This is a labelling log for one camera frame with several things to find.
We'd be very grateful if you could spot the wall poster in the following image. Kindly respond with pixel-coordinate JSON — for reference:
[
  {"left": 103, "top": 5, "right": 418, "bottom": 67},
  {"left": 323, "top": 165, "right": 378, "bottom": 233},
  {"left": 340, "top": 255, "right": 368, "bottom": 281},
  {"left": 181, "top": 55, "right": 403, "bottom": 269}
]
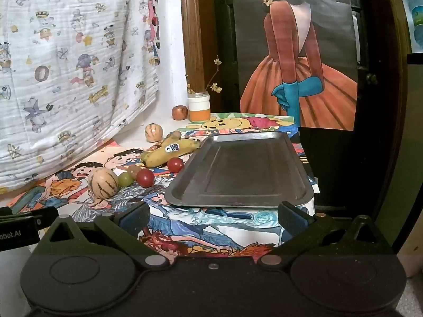
[{"left": 229, "top": 0, "right": 359, "bottom": 131}]

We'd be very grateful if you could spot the small striped pepino melon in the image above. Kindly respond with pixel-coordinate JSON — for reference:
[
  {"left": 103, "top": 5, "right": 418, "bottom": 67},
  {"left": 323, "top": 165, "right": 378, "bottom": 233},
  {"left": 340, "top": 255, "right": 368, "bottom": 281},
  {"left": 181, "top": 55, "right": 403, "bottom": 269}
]
[{"left": 145, "top": 123, "right": 163, "bottom": 143}]

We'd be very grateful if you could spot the yellow bear printed cloth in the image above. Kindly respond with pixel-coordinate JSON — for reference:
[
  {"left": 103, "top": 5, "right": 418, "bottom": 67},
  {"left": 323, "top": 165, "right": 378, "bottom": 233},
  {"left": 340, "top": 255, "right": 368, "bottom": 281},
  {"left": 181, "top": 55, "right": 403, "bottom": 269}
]
[{"left": 178, "top": 112, "right": 298, "bottom": 139}]

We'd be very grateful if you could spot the white and orange jar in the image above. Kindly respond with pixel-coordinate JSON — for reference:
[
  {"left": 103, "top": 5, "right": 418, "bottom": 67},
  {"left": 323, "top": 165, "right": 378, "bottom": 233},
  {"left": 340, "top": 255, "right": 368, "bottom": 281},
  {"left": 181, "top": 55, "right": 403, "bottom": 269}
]
[{"left": 188, "top": 91, "right": 211, "bottom": 123}]

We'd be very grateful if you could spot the pale blue sheet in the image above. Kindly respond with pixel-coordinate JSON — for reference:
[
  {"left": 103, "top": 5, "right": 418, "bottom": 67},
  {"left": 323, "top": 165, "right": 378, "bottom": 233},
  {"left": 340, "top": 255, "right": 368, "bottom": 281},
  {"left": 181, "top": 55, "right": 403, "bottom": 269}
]
[{"left": 397, "top": 0, "right": 423, "bottom": 54}]

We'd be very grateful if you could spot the dried yellow flower sprig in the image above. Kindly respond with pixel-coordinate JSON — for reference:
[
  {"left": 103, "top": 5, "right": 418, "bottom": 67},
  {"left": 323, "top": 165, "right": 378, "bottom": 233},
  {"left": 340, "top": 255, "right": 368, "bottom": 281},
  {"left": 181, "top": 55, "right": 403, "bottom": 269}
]
[{"left": 186, "top": 55, "right": 223, "bottom": 96}]

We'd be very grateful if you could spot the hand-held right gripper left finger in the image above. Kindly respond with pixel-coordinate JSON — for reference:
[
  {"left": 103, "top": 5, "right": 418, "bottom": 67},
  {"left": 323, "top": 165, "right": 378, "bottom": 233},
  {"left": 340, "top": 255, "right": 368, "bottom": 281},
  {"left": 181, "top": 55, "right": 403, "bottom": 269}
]
[{"left": 40, "top": 201, "right": 169, "bottom": 269}]

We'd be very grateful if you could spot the brown wooden door frame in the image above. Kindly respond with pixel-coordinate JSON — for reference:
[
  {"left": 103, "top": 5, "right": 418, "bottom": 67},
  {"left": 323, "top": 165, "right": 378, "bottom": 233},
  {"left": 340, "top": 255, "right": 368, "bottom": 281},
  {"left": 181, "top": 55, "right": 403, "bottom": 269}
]
[{"left": 179, "top": 0, "right": 217, "bottom": 113}]

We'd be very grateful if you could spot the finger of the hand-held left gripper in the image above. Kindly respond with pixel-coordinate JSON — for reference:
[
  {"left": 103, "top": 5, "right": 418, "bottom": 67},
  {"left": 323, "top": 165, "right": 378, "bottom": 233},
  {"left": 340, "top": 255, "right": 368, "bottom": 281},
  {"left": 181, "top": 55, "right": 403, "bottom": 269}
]
[{"left": 0, "top": 206, "right": 59, "bottom": 231}]

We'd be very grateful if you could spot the metal tray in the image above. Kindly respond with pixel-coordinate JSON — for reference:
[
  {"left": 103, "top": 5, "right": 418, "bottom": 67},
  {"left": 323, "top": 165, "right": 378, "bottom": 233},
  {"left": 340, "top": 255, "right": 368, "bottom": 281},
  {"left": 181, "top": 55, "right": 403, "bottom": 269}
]
[{"left": 164, "top": 132, "right": 314, "bottom": 209}]

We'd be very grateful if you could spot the cartoon boys printed cloth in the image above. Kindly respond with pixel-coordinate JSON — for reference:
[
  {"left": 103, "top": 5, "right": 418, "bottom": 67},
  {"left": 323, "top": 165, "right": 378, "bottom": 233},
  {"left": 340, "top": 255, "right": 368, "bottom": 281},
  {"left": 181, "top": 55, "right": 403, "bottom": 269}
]
[{"left": 9, "top": 139, "right": 172, "bottom": 227}]

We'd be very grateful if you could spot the colourful anime printed cloth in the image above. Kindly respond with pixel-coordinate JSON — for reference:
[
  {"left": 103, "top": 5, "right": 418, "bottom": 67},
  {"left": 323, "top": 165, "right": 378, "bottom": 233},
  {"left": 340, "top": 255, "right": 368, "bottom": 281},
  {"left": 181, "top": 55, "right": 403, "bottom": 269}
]
[{"left": 137, "top": 127, "right": 319, "bottom": 259}]

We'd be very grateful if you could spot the white cartoon printed blanket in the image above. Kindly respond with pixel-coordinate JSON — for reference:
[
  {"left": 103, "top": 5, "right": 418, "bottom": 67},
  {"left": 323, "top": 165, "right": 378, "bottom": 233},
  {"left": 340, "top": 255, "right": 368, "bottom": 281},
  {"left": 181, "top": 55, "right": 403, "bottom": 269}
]
[{"left": 0, "top": 0, "right": 182, "bottom": 193}]

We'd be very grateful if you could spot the yellow banana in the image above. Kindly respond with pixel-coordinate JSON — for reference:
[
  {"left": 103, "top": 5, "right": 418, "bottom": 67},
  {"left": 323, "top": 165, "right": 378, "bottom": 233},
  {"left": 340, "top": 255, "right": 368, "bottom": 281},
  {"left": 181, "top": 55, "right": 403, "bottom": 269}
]
[{"left": 140, "top": 138, "right": 201, "bottom": 169}]

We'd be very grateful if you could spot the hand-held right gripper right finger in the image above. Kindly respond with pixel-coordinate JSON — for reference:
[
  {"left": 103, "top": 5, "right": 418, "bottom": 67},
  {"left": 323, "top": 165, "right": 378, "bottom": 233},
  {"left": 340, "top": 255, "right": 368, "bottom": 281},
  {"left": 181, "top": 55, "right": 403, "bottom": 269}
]
[{"left": 257, "top": 201, "right": 394, "bottom": 269}]

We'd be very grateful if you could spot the large striped pepino melon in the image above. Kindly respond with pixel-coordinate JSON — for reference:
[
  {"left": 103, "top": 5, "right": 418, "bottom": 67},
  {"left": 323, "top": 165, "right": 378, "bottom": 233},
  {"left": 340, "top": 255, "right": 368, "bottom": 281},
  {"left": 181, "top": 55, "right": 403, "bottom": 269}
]
[{"left": 88, "top": 168, "right": 119, "bottom": 200}]

